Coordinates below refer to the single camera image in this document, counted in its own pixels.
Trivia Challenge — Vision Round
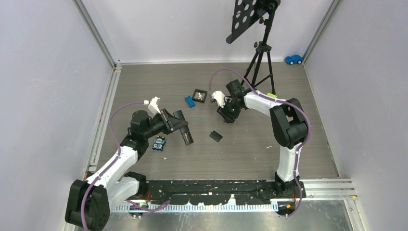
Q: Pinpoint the black square frame box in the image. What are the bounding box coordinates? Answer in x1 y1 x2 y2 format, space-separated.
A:
192 89 207 103

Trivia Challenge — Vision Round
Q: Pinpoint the silver black AAA battery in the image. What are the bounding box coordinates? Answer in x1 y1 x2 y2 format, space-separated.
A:
183 133 189 145

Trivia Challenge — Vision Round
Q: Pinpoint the blue toy car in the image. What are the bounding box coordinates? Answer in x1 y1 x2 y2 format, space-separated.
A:
284 55 303 65

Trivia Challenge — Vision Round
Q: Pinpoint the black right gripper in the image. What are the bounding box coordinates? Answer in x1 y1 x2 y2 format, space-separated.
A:
217 98 242 124

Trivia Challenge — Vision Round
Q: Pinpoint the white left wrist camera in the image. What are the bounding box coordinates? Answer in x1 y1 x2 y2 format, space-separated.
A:
143 96 161 115

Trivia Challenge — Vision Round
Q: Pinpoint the blue robot face toy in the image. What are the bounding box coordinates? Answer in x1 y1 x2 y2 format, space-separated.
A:
152 136 166 151

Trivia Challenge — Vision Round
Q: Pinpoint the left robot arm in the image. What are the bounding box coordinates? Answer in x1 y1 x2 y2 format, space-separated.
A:
64 109 193 231

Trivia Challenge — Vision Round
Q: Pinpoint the black battery cover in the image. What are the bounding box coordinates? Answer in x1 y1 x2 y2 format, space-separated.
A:
209 130 223 142

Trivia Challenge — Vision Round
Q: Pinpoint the black tripod stand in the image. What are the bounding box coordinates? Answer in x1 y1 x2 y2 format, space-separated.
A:
226 0 281 94

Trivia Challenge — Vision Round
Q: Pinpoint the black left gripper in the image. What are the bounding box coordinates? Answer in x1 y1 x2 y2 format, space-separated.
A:
143 109 187 139

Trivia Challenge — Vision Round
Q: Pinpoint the blue toy brick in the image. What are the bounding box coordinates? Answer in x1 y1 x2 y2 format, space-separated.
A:
184 96 196 108

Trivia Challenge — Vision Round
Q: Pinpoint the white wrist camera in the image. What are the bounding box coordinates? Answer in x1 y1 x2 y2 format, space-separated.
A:
210 90 226 108
143 96 161 115

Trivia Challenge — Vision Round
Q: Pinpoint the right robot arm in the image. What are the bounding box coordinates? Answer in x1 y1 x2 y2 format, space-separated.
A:
211 80 311 198

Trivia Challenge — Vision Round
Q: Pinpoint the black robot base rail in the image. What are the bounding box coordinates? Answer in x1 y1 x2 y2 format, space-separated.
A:
130 173 306 205

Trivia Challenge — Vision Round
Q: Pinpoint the green toy brick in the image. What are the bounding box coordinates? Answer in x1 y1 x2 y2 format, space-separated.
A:
267 92 277 98

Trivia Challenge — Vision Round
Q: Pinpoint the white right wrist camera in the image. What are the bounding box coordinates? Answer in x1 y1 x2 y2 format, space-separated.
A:
210 90 226 108

